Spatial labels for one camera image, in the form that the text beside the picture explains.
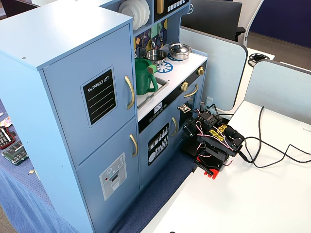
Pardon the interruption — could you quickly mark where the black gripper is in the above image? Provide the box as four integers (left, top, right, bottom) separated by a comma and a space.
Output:
182, 117, 204, 157

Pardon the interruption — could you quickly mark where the oven door with window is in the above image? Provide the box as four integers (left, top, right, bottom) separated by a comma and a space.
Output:
178, 75, 204, 132

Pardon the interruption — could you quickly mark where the dishwasher door with dishes print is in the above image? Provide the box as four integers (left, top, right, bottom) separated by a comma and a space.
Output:
138, 109, 180, 189

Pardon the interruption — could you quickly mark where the open steel toy pot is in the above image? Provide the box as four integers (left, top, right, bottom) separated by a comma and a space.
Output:
145, 49, 168, 65

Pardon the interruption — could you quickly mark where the fridge door with ice dispenser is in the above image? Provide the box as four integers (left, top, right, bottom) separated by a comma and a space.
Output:
75, 117, 141, 233

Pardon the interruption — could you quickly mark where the fridge door with shopping list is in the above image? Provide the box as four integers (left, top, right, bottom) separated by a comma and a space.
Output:
42, 23, 137, 168

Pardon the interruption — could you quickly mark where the red table clamp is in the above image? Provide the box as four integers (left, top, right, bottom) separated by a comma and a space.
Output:
193, 155, 224, 181

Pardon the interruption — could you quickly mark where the grey toy sink basin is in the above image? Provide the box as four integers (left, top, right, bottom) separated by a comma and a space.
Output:
137, 76, 169, 109

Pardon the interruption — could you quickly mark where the light blue desk divider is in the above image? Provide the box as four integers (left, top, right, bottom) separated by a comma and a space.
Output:
242, 59, 311, 127
179, 26, 249, 113

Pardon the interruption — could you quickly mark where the green plastic pitcher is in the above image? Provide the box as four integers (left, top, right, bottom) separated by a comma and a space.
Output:
135, 58, 159, 96

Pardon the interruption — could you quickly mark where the steel toy pot with lid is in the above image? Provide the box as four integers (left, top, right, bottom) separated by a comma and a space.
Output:
168, 43, 193, 61

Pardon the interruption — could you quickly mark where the steel hanging ladle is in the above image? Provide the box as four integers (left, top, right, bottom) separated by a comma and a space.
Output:
150, 24, 156, 49

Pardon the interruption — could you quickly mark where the black toy microwave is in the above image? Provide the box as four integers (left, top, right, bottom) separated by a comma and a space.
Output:
154, 0, 190, 23

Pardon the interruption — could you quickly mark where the white toy plate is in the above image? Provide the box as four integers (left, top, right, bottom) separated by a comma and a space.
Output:
118, 0, 137, 29
142, 0, 151, 24
132, 0, 145, 28

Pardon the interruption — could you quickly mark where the green clear bit case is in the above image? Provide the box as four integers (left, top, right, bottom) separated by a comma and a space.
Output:
1, 140, 30, 166

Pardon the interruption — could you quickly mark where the red black tool case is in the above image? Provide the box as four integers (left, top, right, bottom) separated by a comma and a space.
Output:
0, 125, 17, 150

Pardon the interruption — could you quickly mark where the colourful sticker toy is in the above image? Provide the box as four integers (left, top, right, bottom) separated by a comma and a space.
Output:
0, 116, 13, 128

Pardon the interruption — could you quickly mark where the dark brown desk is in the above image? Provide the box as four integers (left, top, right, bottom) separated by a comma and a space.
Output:
0, 0, 40, 18

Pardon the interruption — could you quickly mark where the short gold door handle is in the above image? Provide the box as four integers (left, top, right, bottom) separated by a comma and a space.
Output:
129, 133, 138, 157
171, 116, 178, 137

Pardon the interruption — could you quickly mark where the small wrist camera board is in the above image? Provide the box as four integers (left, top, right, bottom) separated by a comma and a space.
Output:
177, 103, 193, 114

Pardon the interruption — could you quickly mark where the gold oven door handle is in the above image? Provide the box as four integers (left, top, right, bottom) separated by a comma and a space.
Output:
183, 83, 199, 99

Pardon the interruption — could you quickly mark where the long gold door handle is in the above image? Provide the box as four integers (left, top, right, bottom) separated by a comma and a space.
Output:
124, 75, 135, 110

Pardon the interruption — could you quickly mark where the black power cable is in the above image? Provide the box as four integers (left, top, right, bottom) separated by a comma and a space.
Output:
239, 105, 311, 169

